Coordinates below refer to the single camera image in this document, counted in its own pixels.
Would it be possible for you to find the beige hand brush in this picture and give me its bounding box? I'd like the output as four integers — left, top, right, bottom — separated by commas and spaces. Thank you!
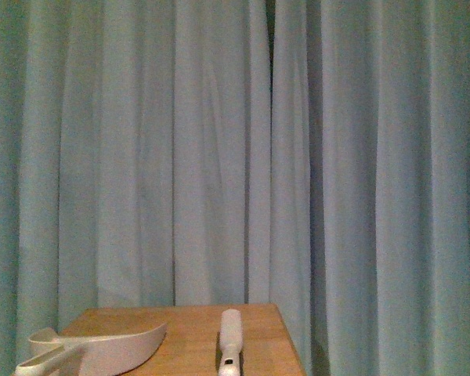
218, 309, 243, 375

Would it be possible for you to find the beige plastic dustpan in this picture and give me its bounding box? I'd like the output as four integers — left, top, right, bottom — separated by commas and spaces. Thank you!
15, 324, 167, 375

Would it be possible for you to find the light blue curtain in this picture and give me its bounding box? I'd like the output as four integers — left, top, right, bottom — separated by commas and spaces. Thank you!
0, 1, 470, 375

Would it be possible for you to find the wooden nightstand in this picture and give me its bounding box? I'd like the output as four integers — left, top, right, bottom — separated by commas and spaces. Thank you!
62, 303, 305, 375

